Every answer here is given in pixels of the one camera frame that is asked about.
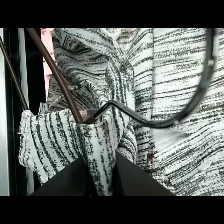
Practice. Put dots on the brown clothes hanger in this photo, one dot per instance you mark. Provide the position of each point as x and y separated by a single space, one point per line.
60 78

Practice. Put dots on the black and white striped shirt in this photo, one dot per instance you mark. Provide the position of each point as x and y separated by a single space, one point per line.
173 73

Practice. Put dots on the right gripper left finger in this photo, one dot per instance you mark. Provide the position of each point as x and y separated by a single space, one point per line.
68 181

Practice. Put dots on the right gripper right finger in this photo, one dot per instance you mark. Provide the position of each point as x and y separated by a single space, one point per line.
140 181

